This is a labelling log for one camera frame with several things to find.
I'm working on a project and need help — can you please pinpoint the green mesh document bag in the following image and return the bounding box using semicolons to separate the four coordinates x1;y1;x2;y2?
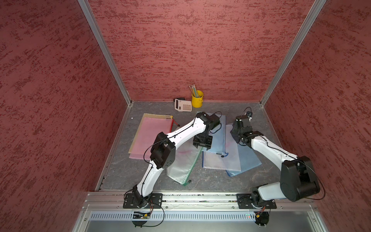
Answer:
166;142;202;186

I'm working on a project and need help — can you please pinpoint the pink mesh document bag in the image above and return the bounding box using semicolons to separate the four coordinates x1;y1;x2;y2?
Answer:
128;116;180;160

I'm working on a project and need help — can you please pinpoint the yellow mesh document bag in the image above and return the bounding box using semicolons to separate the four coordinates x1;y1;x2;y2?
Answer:
128;113;174;154

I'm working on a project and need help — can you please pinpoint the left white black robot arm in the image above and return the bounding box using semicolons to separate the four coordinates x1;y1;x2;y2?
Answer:
132;112;221;208

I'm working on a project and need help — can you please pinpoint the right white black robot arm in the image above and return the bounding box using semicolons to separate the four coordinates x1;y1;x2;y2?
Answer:
230;115;321;208

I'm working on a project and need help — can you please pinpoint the light blue document bag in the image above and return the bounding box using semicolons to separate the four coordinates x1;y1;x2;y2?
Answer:
202;111;226;156

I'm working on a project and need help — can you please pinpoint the blue mesh document bag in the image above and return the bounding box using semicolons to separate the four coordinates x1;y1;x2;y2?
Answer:
226;145;262;177

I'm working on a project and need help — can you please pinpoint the white mesh document bag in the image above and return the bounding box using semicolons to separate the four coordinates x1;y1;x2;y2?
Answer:
203;124;241;171

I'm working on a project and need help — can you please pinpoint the yellow pen cup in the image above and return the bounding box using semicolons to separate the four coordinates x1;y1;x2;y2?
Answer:
191;90;204;108

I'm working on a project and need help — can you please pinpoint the pink desk calculator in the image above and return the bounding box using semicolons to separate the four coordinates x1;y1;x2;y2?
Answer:
174;99;192;112

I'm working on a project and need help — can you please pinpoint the coloured pencils bundle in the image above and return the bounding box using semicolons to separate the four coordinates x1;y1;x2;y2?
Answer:
189;84;199;98

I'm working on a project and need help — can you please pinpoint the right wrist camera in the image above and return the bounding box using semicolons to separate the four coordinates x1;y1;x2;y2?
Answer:
236;111;253;124

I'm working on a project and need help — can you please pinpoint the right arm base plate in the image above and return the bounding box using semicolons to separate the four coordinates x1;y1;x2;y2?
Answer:
236;192;277;210

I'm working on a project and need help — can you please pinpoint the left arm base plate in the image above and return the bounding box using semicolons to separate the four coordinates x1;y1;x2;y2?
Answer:
122;193;163;209

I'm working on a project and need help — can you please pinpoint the right aluminium corner post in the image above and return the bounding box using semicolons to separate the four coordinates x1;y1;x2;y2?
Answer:
260;0;327;107

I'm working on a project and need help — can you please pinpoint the aluminium corner post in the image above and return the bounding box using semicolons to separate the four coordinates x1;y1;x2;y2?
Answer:
260;0;327;107
78;0;132;107

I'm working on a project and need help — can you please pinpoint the aluminium front rail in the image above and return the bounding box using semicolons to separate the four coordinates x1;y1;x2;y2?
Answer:
73;191;328;232

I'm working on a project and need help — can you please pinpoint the left aluminium corner post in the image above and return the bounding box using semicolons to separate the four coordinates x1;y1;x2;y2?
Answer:
78;0;132;107

